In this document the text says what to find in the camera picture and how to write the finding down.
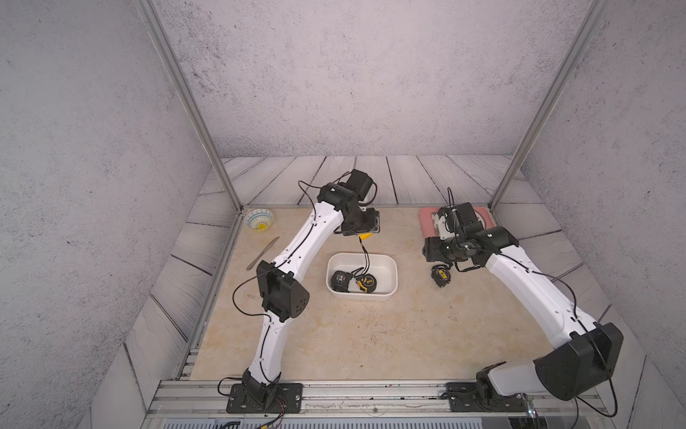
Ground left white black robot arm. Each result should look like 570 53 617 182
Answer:
242 169 381 393

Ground black yellow 3m tape measure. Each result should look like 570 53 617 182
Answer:
356 273 378 294

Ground metal butter knife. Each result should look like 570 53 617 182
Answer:
246 236 280 271

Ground aluminium front rail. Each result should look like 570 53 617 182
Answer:
142 380 615 428

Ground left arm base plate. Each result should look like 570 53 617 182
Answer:
226 384 304 414

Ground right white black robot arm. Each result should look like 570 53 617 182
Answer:
420 203 623 409

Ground round black tape measure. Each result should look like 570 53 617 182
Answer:
431 264 451 288

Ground left aluminium frame post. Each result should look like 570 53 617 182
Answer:
134 0 243 211

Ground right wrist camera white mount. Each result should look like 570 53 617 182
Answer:
432 209 459 241

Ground patterned ceramic bowl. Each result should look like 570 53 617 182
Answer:
244 208 274 232

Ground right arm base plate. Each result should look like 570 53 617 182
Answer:
439 382 528 413

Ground white plastic storage box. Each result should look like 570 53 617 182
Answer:
325 253 398 301

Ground right aluminium frame post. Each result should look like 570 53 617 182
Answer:
488 0 612 213

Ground pink tray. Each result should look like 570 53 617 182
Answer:
419 207 496 238

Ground aluminium frame post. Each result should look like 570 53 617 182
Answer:
488 0 612 213
134 0 243 211

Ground dark grey 5M tape measure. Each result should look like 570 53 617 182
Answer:
330 270 354 293

